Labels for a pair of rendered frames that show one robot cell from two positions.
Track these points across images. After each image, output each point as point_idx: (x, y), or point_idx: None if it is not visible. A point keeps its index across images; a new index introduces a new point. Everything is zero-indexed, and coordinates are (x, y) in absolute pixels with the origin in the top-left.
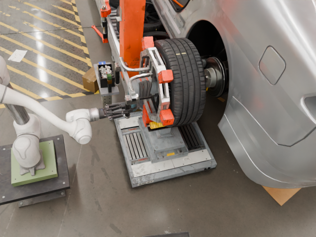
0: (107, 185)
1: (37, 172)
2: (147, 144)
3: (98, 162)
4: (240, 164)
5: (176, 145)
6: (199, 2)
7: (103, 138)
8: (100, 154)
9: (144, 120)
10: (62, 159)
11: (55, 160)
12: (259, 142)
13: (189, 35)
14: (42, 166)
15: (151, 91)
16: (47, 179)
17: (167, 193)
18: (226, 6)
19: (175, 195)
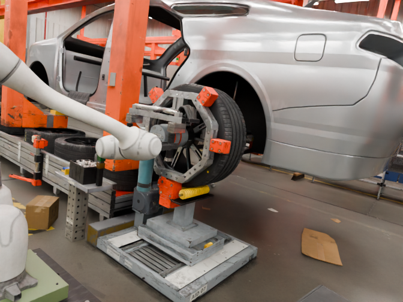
0: None
1: (22, 294)
2: (172, 244)
3: (104, 299)
4: (316, 173)
5: (209, 232)
6: (190, 70)
7: (92, 269)
8: (101, 287)
9: (167, 198)
10: (61, 273)
11: (53, 270)
12: (331, 123)
13: None
14: (30, 280)
15: (182, 136)
16: None
17: (233, 298)
18: (232, 44)
19: (243, 296)
